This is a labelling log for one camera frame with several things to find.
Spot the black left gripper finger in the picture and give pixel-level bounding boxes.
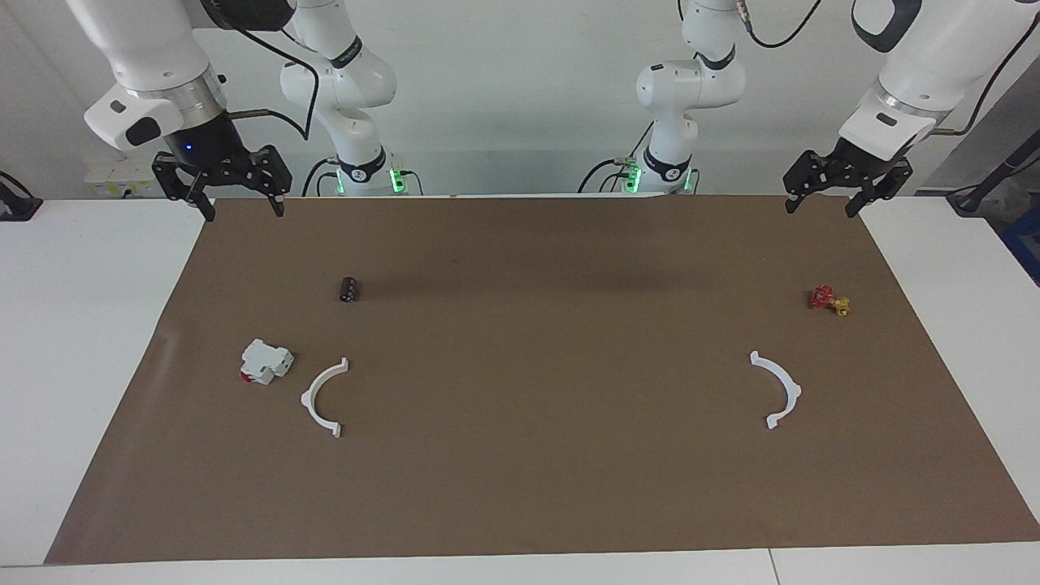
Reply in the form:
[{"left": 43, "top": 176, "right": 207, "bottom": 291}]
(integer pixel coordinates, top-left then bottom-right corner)
[
  {"left": 845, "top": 158, "right": 914, "bottom": 219},
  {"left": 783, "top": 150, "right": 823, "bottom": 215}
]

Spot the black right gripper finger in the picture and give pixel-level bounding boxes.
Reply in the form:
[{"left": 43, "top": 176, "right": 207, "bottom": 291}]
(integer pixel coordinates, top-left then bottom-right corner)
[
  {"left": 253, "top": 146, "right": 293, "bottom": 218},
  {"left": 153, "top": 154, "right": 217, "bottom": 222}
]

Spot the white half ring pipe clamp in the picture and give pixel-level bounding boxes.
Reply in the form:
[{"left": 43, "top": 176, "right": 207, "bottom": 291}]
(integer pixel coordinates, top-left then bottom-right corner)
[
  {"left": 301, "top": 357, "right": 350, "bottom": 439},
  {"left": 749, "top": 350, "right": 804, "bottom": 430}
]

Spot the white power strip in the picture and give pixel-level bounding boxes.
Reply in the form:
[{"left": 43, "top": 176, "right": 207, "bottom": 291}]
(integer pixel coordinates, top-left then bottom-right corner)
[{"left": 84, "top": 158, "right": 160, "bottom": 199}]

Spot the black stand pole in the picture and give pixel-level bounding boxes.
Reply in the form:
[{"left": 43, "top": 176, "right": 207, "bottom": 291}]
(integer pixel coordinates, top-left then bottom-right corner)
[{"left": 947, "top": 130, "right": 1040, "bottom": 215}]

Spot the red yellow valve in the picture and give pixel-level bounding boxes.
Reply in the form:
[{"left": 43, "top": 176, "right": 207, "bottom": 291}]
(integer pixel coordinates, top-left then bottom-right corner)
[{"left": 808, "top": 284, "right": 852, "bottom": 317}]

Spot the blue box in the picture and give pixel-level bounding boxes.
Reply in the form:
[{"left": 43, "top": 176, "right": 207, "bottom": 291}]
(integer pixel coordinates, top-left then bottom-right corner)
[{"left": 1000, "top": 206, "right": 1040, "bottom": 288}]

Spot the white circuit breaker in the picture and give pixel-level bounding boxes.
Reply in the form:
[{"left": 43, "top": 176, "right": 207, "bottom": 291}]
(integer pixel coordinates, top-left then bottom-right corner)
[{"left": 240, "top": 339, "right": 295, "bottom": 386}]

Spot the brown table mat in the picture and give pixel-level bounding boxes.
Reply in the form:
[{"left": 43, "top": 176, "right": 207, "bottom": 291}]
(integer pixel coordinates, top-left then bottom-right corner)
[{"left": 44, "top": 195, "right": 1040, "bottom": 565}]

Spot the black base cable bundle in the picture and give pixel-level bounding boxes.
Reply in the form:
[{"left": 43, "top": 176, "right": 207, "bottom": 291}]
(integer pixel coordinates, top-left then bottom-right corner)
[
  {"left": 301, "top": 154, "right": 342, "bottom": 197},
  {"left": 578, "top": 122, "right": 656, "bottom": 195}
]

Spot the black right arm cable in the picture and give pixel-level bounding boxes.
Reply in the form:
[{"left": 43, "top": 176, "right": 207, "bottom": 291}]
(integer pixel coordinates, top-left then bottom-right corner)
[{"left": 213, "top": 16, "right": 320, "bottom": 141}]

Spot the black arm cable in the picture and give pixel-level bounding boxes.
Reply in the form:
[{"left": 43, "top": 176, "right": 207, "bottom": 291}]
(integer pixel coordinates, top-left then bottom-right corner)
[
  {"left": 213, "top": 16, "right": 320, "bottom": 141},
  {"left": 735, "top": 0, "right": 1040, "bottom": 136}
]

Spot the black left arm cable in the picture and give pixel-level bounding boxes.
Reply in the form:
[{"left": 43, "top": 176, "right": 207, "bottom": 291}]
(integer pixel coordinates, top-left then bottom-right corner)
[{"left": 735, "top": 0, "right": 1040, "bottom": 136}]

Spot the black clamp mount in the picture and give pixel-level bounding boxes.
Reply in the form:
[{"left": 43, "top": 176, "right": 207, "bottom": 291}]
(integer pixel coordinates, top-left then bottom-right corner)
[{"left": 0, "top": 171, "right": 44, "bottom": 222}]

